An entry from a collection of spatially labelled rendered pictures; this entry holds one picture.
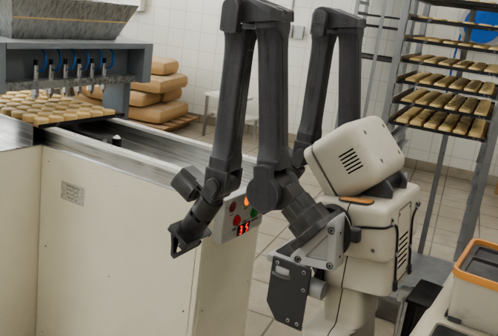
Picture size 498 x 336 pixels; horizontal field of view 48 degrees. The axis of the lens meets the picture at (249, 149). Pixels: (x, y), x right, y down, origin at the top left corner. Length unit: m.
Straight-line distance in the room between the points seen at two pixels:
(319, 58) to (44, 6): 0.92
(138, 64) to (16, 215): 0.75
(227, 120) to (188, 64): 5.21
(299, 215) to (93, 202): 0.90
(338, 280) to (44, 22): 1.27
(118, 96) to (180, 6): 4.09
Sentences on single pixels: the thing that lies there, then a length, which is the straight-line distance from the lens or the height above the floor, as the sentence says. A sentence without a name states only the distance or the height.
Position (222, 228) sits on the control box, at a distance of 1.65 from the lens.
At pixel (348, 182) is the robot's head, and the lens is 1.25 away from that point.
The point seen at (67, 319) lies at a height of 0.24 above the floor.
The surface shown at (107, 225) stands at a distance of 1.87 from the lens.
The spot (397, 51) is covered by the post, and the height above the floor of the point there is 1.26.
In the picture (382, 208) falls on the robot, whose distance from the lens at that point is 1.22.
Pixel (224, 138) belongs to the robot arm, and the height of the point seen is 1.10.
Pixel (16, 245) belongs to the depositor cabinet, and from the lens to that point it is 2.10.
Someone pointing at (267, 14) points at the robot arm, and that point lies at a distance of 1.14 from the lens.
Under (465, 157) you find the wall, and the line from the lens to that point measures 5.79.
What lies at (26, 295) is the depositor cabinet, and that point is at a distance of 2.22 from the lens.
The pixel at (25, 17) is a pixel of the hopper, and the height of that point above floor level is 1.25.
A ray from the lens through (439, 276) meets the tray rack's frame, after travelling 3.16.
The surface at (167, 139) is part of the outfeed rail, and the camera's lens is 2.03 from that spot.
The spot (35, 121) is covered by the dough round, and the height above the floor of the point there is 0.92.
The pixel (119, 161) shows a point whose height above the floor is 0.87.
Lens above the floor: 1.39
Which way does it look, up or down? 15 degrees down
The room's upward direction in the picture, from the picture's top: 7 degrees clockwise
